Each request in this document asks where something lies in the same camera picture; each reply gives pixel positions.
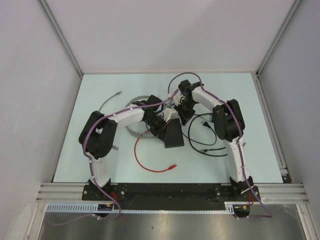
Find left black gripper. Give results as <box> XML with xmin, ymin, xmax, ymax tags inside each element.
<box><xmin>143</xmin><ymin>114</ymin><xmax>170</xmax><ymax>142</ymax></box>

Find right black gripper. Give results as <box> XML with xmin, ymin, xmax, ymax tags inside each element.
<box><xmin>174</xmin><ymin>99</ymin><xmax>197</xmax><ymax>126</ymax></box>

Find black network switch box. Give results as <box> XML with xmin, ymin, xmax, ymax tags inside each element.
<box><xmin>164</xmin><ymin>118</ymin><xmax>185</xmax><ymax>149</ymax></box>

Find grey ethernet cable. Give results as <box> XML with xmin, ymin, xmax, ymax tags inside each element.
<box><xmin>98</xmin><ymin>91</ymin><xmax>151</xmax><ymax>151</ymax></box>

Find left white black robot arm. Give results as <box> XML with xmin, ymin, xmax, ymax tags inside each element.
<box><xmin>78</xmin><ymin>95</ymin><xmax>169</xmax><ymax>200</ymax></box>

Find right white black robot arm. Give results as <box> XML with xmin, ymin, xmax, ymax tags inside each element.
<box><xmin>174</xmin><ymin>80</ymin><xmax>254</xmax><ymax>201</ymax></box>

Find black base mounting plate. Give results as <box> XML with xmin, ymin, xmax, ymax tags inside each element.
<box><xmin>81</xmin><ymin>181</ymin><xmax>260</xmax><ymax>210</ymax></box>

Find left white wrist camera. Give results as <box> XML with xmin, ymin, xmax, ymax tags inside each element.
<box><xmin>163</xmin><ymin>108</ymin><xmax>179</xmax><ymax>122</ymax></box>

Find thin black adapter cable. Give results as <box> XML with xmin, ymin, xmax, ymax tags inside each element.
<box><xmin>181</xmin><ymin>113</ymin><xmax>218</xmax><ymax>147</ymax></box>

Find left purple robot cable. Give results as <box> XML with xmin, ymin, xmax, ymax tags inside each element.
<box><xmin>47</xmin><ymin>96</ymin><xmax>181</xmax><ymax>226</ymax></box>

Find black power cord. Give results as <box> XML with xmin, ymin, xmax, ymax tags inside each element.
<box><xmin>187</xmin><ymin>114</ymin><xmax>248</xmax><ymax>158</ymax></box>

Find red ethernet cable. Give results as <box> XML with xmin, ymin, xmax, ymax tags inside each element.
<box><xmin>134</xmin><ymin>137</ymin><xmax>178</xmax><ymax>173</ymax></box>

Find white slotted cable duct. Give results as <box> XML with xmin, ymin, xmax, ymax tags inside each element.
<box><xmin>46</xmin><ymin>202</ymin><xmax>250</xmax><ymax>215</ymax></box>

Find aluminium rail frame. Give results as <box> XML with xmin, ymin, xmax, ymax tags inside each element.
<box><xmin>37</xmin><ymin>72</ymin><xmax>308</xmax><ymax>213</ymax></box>

